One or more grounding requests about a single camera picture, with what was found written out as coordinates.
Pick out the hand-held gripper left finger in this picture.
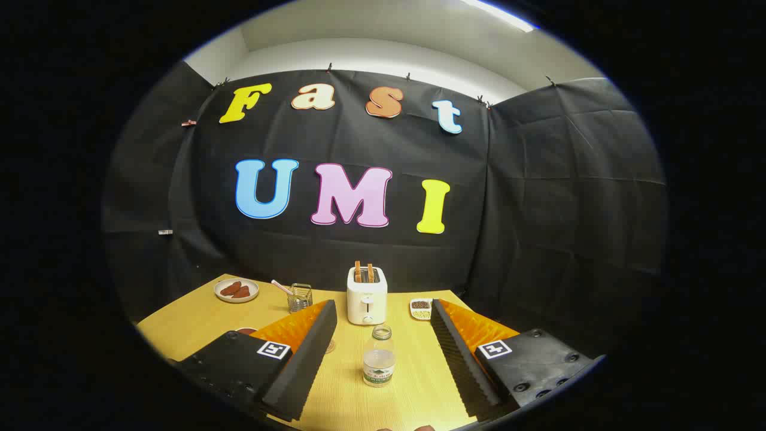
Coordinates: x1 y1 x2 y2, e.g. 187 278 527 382
171 299 339 423

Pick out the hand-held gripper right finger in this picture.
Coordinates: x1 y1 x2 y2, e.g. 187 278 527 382
430 298 605 423

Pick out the clear plastic juice bottle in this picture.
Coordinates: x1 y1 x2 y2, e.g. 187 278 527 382
363 325 397 388

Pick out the wooden table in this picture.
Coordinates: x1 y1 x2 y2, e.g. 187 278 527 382
136 274 521 431

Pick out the white toaster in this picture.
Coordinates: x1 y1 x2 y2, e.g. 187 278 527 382
346 266 388 326

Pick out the small round plate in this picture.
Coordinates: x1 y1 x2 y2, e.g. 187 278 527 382
214 278 260 303

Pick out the wire mesh holder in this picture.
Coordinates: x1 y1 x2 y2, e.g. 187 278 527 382
287 283 313 314

